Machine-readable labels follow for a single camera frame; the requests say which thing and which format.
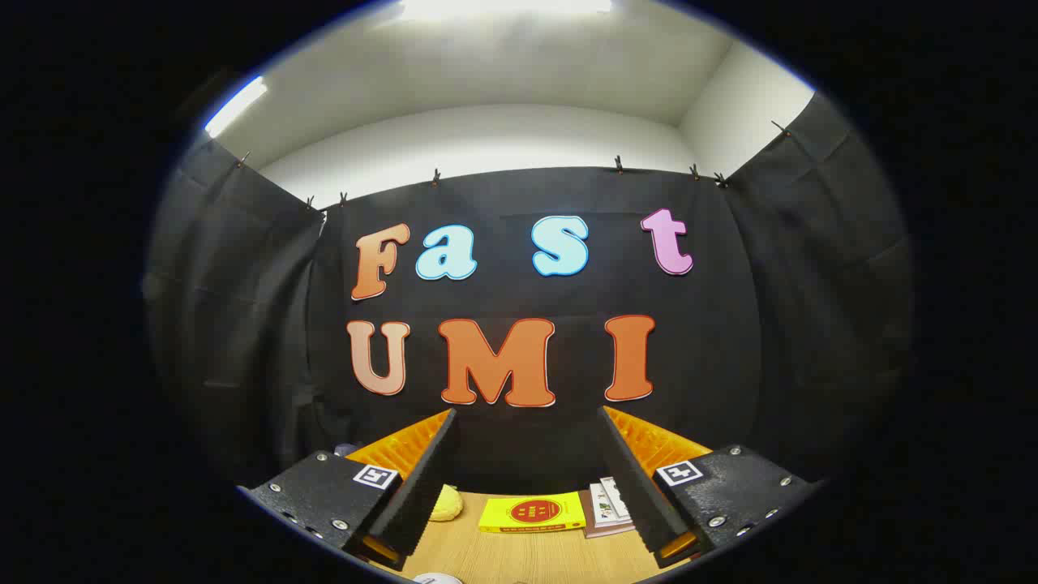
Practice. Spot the yellow round plush bun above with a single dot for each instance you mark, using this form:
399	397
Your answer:
448	504

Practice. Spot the ceiling light strip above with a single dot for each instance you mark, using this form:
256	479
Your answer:
235	105
503	8

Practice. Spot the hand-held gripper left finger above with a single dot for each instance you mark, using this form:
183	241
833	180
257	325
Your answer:
426	487

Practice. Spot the yellow book with red circle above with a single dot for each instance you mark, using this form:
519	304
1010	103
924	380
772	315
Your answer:
531	513

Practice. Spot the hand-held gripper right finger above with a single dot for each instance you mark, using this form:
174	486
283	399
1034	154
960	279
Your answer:
636	487

